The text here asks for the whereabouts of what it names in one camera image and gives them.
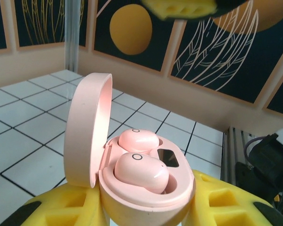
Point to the dark feather oval wall panel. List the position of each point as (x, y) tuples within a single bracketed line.
[(132, 30)]

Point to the aluminium corner post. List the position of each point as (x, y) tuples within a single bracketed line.
[(72, 35)]

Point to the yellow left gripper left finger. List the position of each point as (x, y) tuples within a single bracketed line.
[(61, 207)]

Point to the dark cream circle wall panel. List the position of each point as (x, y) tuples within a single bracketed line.
[(42, 21)]

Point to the aluminium mounting rail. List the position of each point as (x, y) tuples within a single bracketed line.
[(231, 150)]

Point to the pink earbud charging case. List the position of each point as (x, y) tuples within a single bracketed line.
[(85, 117)]

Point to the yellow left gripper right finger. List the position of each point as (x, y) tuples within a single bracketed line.
[(231, 207)]

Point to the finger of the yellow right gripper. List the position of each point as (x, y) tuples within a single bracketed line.
[(184, 9)]

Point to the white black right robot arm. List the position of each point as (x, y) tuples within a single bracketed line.
[(268, 162)]

